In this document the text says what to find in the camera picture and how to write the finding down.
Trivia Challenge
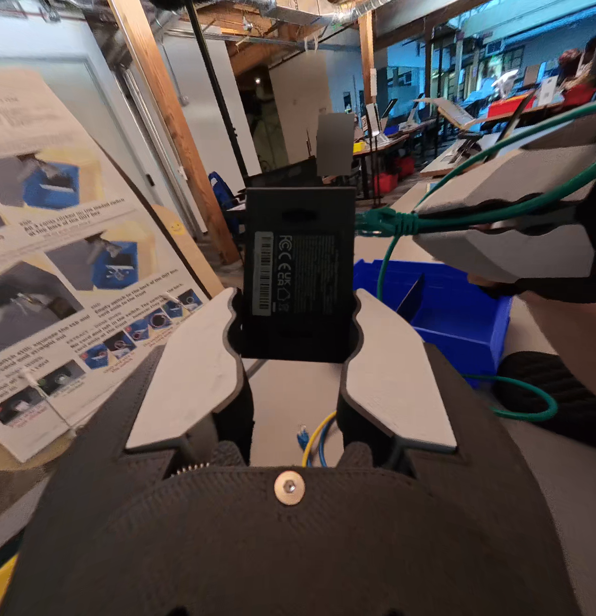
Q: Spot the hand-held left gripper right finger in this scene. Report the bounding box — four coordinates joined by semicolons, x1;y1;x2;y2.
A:
336;288;458;454

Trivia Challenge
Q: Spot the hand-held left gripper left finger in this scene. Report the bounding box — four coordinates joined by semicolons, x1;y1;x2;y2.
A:
126;288;254;465

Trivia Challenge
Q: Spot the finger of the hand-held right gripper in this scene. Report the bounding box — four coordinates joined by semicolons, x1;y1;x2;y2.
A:
413;222;596;285
413;113;596;228

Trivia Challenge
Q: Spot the blue ethernet cable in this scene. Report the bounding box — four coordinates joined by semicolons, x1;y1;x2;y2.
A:
296;423;330;467

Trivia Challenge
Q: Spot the yellow ethernet cable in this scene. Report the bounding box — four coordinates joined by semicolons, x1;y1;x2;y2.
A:
302;410;338;467

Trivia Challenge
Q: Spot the green ethernet cable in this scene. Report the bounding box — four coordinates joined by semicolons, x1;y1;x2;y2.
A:
355;98;596;423

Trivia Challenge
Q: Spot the black network switch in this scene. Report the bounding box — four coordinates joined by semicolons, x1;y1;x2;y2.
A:
240;187;357;364

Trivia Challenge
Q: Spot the person's right forearm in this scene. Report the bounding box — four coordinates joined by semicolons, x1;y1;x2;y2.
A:
519;289;596;402

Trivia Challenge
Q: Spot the person's right hand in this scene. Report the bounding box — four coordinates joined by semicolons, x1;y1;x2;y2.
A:
466;273;515;289

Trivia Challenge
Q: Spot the blue plastic bin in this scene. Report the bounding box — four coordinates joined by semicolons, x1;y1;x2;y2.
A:
353;259;514;389

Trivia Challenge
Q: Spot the black bin divider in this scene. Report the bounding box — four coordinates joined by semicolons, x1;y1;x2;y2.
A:
396;274;426;324

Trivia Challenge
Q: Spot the wooden poster board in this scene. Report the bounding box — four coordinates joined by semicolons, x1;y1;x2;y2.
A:
0;204;226;472

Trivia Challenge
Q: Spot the printed instruction poster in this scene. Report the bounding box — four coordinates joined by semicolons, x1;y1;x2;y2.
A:
0;67;212;463

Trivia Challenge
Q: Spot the blue office chair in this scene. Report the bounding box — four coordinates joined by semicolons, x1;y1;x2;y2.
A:
209;171;242;233

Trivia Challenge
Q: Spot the black pole lamp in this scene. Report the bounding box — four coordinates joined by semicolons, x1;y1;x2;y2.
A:
185;0;251;181

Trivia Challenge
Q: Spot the slim wooden support post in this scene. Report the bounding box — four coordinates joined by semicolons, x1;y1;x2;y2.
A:
358;12;378;104

